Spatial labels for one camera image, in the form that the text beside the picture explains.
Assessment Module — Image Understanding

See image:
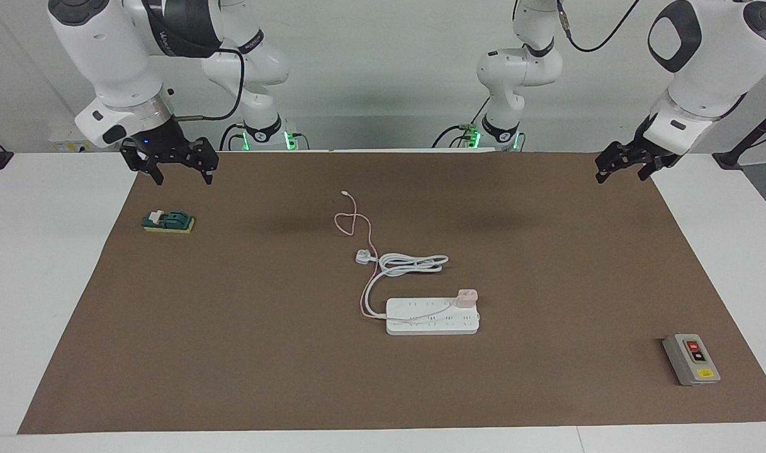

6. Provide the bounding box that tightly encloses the pink charging cable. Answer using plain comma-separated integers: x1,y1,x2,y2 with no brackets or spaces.
334,190,460,325

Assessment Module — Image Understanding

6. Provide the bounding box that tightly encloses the white power strip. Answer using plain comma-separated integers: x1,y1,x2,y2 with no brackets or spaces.
385,297,482,336

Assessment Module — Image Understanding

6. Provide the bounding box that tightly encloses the white box with yellow labels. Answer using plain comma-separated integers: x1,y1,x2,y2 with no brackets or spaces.
48,128,98,153

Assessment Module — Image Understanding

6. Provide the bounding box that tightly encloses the brown table mat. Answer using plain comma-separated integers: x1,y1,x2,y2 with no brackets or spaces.
17,150,766,435

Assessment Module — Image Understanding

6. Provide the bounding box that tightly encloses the black base cable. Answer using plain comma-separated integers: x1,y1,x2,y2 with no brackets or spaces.
218,122,250,152
431,94,492,150

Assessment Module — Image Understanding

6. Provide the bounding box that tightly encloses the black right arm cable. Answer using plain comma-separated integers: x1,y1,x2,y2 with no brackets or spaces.
169,47,245,122

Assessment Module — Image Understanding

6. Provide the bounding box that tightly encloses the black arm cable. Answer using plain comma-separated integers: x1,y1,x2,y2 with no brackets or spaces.
555,0,643,53
169,47,245,122

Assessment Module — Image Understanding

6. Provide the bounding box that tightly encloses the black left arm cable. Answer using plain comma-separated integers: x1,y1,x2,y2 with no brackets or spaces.
555,0,643,53

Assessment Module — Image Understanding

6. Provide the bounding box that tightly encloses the grey on-off switch box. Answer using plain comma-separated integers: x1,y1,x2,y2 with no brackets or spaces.
662,333,721,387

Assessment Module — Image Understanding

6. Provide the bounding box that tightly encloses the white power strip cord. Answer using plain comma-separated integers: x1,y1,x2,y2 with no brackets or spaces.
355,249,450,319

